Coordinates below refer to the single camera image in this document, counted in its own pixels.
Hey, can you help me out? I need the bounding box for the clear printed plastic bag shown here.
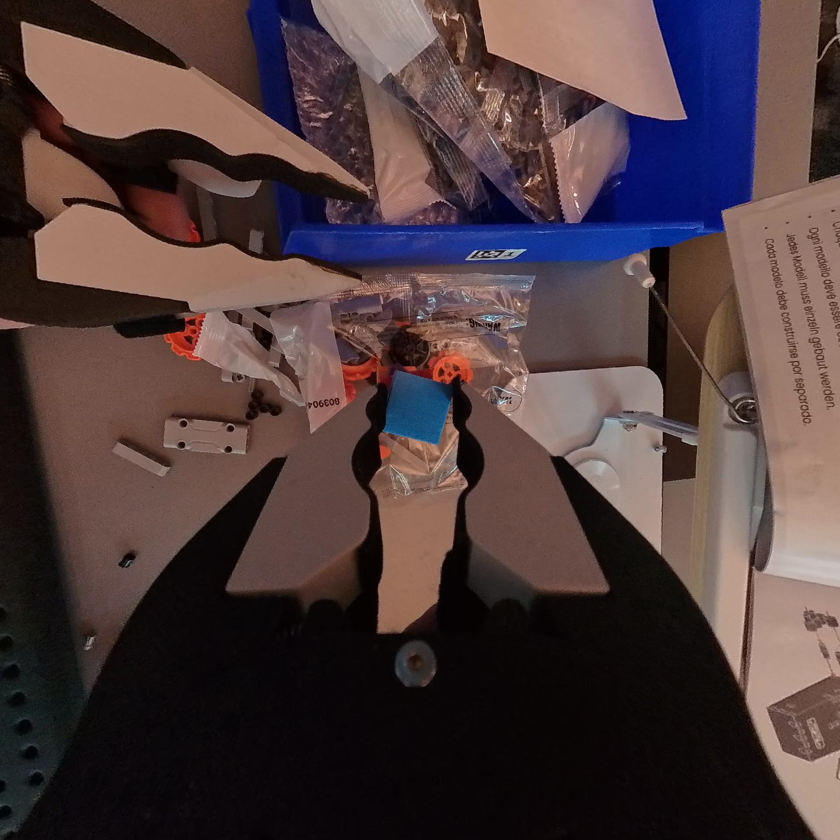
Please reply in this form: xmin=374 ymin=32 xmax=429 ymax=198
xmin=269 ymin=272 xmax=536 ymax=501

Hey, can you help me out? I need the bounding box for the blue plastic bin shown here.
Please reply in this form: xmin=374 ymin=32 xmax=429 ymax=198
xmin=246 ymin=0 xmax=762 ymax=266

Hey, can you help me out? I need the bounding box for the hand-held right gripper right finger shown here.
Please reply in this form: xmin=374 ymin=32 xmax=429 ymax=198
xmin=438 ymin=382 xmax=611 ymax=632

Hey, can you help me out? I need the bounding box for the white book stand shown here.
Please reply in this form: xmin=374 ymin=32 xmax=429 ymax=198
xmin=525 ymin=255 xmax=772 ymax=572

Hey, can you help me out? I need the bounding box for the white instruction booklet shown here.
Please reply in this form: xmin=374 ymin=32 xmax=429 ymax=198
xmin=722 ymin=177 xmax=840 ymax=840

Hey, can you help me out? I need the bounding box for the blue foam cube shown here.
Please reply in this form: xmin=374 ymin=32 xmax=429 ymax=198
xmin=382 ymin=369 xmax=454 ymax=442

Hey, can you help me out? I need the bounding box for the clear bag of grey parts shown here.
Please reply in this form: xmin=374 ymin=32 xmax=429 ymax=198
xmin=308 ymin=0 xmax=631 ymax=224

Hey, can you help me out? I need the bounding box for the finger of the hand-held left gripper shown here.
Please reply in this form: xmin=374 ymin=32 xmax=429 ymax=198
xmin=33 ymin=203 xmax=363 ymax=312
xmin=21 ymin=21 xmax=371 ymax=201

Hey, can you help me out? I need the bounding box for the small torn clear bag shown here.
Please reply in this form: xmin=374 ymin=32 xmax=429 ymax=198
xmin=196 ymin=311 xmax=309 ymax=403

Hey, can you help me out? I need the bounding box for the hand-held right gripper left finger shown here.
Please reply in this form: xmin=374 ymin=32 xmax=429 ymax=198
xmin=226 ymin=384 xmax=386 ymax=634

